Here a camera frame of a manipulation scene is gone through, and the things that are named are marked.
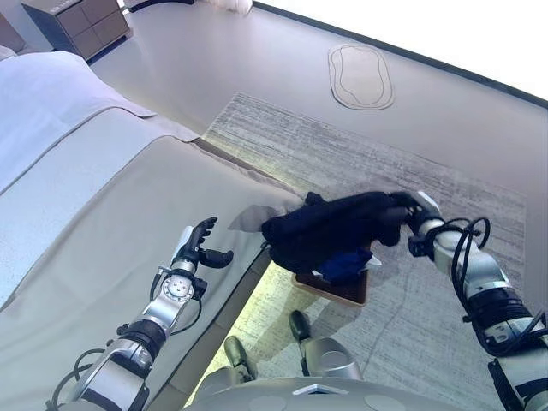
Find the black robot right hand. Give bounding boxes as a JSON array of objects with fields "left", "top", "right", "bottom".
[{"left": 384, "top": 190, "right": 442, "bottom": 228}]

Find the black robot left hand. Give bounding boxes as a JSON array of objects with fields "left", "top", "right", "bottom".
[{"left": 170, "top": 217, "right": 235, "bottom": 273}]

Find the black garment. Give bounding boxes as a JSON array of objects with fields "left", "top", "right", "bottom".
[{"left": 260, "top": 191, "right": 414, "bottom": 275}]

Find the bed with beige cover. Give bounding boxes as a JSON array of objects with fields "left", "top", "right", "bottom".
[{"left": 0, "top": 106, "right": 305, "bottom": 411}]

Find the woven wicker basket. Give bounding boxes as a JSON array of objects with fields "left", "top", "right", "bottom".
[{"left": 294, "top": 246, "right": 370, "bottom": 307}]

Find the grey striped rug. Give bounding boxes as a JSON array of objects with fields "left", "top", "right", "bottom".
[{"left": 183, "top": 92, "right": 548, "bottom": 411}]

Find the silver robot left leg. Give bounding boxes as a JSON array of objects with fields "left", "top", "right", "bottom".
[{"left": 224, "top": 336, "right": 258, "bottom": 382}]

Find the silver robot leg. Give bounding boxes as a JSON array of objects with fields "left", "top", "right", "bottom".
[
  {"left": 289, "top": 310, "right": 363, "bottom": 380},
  {"left": 224, "top": 336, "right": 258, "bottom": 382}
]

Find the small oval beige mat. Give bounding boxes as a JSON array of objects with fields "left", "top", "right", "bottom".
[{"left": 328, "top": 42, "right": 395, "bottom": 111}]

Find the dark window floor track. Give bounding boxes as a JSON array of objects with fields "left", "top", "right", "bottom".
[{"left": 252, "top": 0, "right": 548, "bottom": 106}]

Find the silver robot right leg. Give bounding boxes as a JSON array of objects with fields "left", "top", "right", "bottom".
[{"left": 289, "top": 310, "right": 363, "bottom": 380}]

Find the grey robot torso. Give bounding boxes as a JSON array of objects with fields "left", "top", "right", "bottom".
[{"left": 183, "top": 372, "right": 506, "bottom": 411}]

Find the white duvet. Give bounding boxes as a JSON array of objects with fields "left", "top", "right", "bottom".
[{"left": 0, "top": 51, "right": 158, "bottom": 194}]

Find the brown wooden nightstand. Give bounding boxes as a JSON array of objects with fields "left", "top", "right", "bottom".
[{"left": 21, "top": 0, "right": 131, "bottom": 61}]

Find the white sheer curtain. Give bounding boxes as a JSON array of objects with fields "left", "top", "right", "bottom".
[{"left": 200, "top": 0, "right": 253, "bottom": 14}]

